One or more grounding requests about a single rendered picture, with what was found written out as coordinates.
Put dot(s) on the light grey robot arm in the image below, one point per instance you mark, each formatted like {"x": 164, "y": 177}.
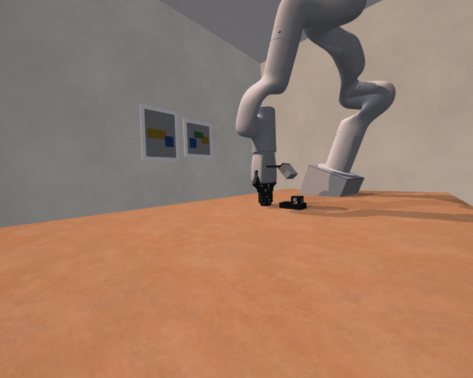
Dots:
{"x": 321, "y": 21}

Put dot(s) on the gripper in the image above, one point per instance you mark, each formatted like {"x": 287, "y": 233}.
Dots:
{"x": 268, "y": 175}

